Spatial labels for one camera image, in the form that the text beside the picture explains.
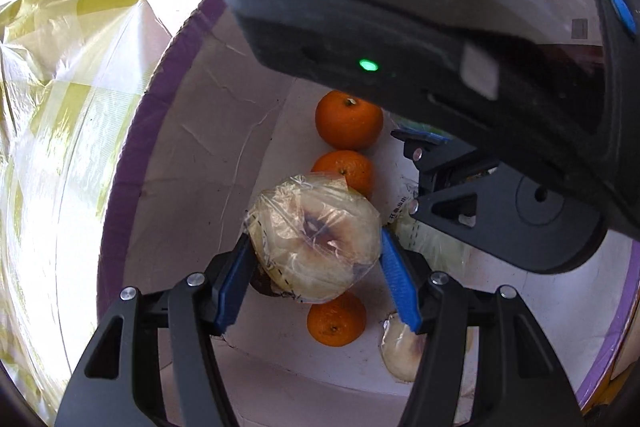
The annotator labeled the yellow checked plastic tablecloth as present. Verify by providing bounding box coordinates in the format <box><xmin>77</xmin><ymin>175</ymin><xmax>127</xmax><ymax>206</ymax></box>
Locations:
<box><xmin>0</xmin><ymin>0</ymin><xmax>173</xmax><ymax>408</ymax></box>

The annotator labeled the large dark passion fruit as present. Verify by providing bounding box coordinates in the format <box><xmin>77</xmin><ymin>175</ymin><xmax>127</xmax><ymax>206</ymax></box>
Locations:
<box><xmin>248</xmin><ymin>264</ymin><xmax>296</xmax><ymax>300</ymax></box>

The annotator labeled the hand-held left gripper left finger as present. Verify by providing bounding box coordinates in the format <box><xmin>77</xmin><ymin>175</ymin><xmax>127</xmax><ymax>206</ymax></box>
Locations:
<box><xmin>54</xmin><ymin>234</ymin><xmax>256</xmax><ymax>427</ymax></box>

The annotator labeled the orange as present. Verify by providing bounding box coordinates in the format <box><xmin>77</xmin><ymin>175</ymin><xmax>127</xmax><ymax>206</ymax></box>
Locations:
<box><xmin>307</xmin><ymin>292</ymin><xmax>367</xmax><ymax>348</ymax></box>
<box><xmin>315</xmin><ymin>90</ymin><xmax>385</xmax><ymax>152</ymax></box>
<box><xmin>311</xmin><ymin>150</ymin><xmax>375</xmax><ymax>200</ymax></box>

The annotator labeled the yellow apple half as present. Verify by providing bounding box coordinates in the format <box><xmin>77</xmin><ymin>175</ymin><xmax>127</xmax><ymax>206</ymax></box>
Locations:
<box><xmin>244</xmin><ymin>173</ymin><xmax>383</xmax><ymax>305</ymax></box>

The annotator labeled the purple cardboard box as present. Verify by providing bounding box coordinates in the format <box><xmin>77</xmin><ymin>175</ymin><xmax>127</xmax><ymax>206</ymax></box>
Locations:
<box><xmin>97</xmin><ymin>0</ymin><xmax>640</xmax><ymax>413</ymax></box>

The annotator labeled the light green pepper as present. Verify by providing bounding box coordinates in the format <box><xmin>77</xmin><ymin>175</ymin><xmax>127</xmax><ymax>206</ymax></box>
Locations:
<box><xmin>387</xmin><ymin>207</ymin><xmax>476</xmax><ymax>280</ymax></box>

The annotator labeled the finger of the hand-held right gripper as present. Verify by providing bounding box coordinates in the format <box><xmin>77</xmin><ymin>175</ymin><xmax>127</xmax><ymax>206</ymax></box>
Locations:
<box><xmin>407</xmin><ymin>178</ymin><xmax>502</xmax><ymax>249</ymax></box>
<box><xmin>391</xmin><ymin>128</ymin><xmax>501</xmax><ymax>188</ymax></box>

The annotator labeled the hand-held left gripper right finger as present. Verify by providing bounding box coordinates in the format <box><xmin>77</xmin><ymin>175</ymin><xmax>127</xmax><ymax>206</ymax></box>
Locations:
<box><xmin>380</xmin><ymin>227</ymin><xmax>585</xmax><ymax>427</ymax></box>

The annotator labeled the pale apple piece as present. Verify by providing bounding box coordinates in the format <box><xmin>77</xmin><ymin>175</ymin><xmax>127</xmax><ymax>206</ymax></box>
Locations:
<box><xmin>380</xmin><ymin>311</ymin><xmax>431</xmax><ymax>383</ymax></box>

